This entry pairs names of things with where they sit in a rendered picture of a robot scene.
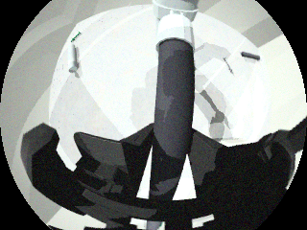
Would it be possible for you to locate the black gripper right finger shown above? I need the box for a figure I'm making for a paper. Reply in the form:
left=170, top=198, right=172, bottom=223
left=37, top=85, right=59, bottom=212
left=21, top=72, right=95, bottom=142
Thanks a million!
left=187, top=128, right=262, bottom=198

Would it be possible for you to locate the dark grey cylinder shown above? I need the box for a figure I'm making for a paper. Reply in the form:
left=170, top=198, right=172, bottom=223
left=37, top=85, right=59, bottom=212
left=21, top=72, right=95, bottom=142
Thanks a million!
left=149, top=38, right=196, bottom=200

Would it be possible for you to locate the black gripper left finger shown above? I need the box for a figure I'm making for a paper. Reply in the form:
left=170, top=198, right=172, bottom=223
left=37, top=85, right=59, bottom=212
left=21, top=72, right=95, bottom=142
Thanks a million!
left=73, top=123, right=154, bottom=196

